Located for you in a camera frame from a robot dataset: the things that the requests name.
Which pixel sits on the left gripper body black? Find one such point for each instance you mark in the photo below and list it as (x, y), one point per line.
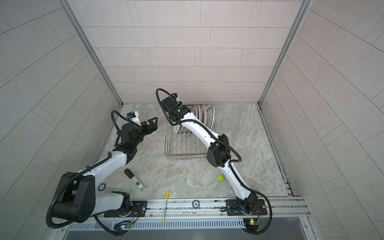
(140, 135)

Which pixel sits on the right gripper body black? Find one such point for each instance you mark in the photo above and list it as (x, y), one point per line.
(171, 115)

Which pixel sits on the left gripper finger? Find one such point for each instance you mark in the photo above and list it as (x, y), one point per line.
(153, 124)
(147, 129)

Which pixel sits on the orange sunburst plate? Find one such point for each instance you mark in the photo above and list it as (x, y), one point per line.
(179, 129)

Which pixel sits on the black striped white plate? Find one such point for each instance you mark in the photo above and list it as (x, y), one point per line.
(210, 115)

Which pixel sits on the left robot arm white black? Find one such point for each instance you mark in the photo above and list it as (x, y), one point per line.
(81, 195)

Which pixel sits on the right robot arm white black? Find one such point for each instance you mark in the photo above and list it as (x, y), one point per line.
(219, 150)

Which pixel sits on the red text white plate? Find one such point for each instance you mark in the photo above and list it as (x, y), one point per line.
(201, 111)

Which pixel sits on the rearmost white plate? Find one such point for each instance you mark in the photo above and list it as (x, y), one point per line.
(205, 113)

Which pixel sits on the black silver remote tool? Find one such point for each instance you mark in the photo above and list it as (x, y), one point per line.
(134, 179)

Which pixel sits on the yellow white pen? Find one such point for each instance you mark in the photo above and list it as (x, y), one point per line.
(165, 206)

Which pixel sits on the green cube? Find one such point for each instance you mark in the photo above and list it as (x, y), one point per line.
(220, 178)

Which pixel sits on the left circuit board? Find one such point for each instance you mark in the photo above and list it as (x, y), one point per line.
(122, 227)

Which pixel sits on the circuit board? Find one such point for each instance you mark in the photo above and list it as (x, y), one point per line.
(252, 225)
(122, 227)

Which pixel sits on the right circuit board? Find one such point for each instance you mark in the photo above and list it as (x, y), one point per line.
(252, 225)

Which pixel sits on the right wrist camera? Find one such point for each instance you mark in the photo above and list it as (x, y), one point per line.
(175, 97)

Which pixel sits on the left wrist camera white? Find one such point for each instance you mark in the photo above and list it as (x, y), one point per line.
(134, 118)

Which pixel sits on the metal wire dish rack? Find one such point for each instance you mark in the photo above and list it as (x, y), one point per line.
(183, 147)

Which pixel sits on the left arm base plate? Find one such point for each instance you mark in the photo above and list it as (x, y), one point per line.
(138, 209)

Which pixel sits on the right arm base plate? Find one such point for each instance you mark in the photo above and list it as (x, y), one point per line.
(233, 208)

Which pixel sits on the aluminium mounting rail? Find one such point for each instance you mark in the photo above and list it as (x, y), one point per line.
(209, 208)

